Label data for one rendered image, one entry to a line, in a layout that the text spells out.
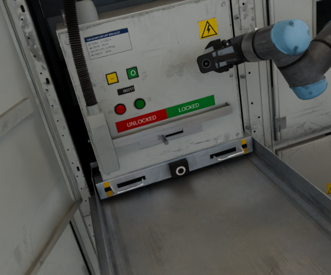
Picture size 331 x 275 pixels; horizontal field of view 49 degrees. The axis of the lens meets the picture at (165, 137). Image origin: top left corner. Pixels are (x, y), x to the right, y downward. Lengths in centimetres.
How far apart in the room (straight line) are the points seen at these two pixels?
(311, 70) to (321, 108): 57
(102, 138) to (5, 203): 29
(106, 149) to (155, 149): 21
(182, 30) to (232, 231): 57
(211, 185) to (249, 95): 34
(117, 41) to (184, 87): 24
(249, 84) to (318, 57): 41
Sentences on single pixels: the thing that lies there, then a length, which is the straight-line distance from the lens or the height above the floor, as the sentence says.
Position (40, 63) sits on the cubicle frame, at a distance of 109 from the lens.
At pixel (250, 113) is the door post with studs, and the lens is 130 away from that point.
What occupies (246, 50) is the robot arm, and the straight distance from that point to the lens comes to 90.
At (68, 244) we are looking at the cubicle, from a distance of 134.
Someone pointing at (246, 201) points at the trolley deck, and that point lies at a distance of 108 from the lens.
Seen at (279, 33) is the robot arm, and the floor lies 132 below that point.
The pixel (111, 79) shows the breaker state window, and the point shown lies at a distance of 105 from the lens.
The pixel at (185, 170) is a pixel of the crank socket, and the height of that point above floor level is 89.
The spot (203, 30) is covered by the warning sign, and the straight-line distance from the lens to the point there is 109.
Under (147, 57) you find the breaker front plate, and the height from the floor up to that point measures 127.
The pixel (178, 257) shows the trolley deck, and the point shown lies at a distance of 95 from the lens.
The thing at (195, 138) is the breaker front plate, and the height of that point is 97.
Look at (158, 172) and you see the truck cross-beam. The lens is 118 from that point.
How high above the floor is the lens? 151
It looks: 26 degrees down
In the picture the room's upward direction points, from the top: 12 degrees counter-clockwise
